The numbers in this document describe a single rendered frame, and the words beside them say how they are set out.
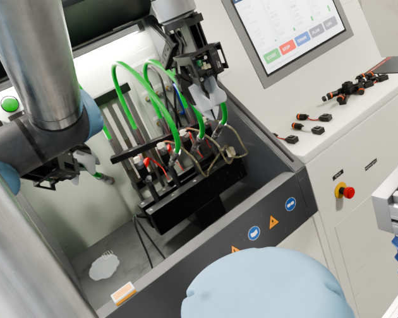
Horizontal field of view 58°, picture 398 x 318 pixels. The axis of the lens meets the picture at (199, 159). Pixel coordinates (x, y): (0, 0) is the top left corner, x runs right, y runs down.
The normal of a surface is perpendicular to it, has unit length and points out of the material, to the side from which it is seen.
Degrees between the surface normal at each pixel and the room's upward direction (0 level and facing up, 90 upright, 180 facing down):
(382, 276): 90
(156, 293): 90
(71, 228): 90
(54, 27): 134
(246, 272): 8
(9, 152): 78
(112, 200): 90
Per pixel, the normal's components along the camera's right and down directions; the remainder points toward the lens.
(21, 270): 0.82, -0.35
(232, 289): -0.26, -0.90
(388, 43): -0.73, 0.52
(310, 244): 0.51, 0.18
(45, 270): 0.88, -0.44
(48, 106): 0.22, 0.90
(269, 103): 0.40, -0.02
